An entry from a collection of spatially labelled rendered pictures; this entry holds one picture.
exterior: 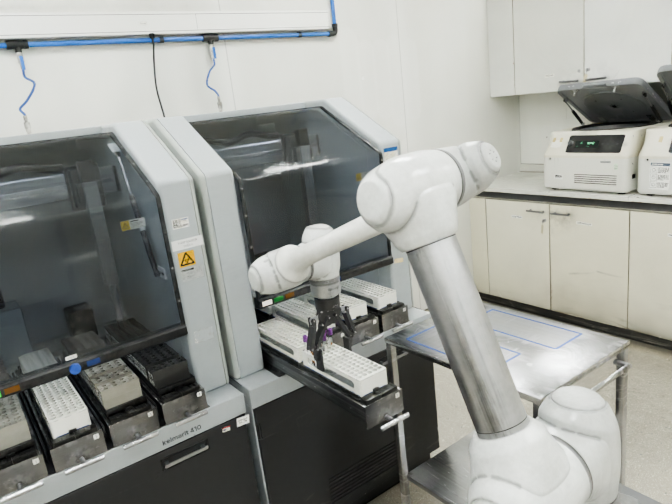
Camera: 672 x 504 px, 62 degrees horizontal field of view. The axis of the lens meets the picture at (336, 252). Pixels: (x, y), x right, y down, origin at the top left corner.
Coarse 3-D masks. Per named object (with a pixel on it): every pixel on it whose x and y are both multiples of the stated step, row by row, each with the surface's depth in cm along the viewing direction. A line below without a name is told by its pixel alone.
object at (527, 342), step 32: (512, 320) 190; (544, 320) 187; (416, 352) 177; (512, 352) 168; (544, 352) 166; (576, 352) 163; (608, 352) 161; (544, 384) 148; (448, 448) 214; (416, 480) 198; (448, 480) 196
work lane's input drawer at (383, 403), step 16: (272, 352) 192; (288, 368) 182; (304, 368) 176; (304, 384) 176; (320, 384) 167; (336, 384) 162; (336, 400) 162; (352, 400) 155; (368, 400) 152; (384, 400) 154; (400, 400) 158; (368, 416) 151; (384, 416) 155; (400, 416) 154
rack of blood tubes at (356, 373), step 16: (304, 352) 174; (336, 352) 172; (352, 352) 170; (336, 368) 161; (352, 368) 161; (368, 368) 160; (384, 368) 158; (352, 384) 163; (368, 384) 155; (384, 384) 158
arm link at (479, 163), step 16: (464, 144) 112; (480, 144) 110; (464, 160) 110; (480, 160) 109; (496, 160) 111; (464, 176) 109; (480, 176) 109; (496, 176) 112; (464, 192) 110; (480, 192) 115
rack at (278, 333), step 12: (264, 324) 202; (276, 324) 199; (288, 324) 199; (264, 336) 201; (276, 336) 189; (288, 336) 189; (300, 336) 187; (276, 348) 190; (288, 348) 192; (300, 348) 178; (300, 360) 179
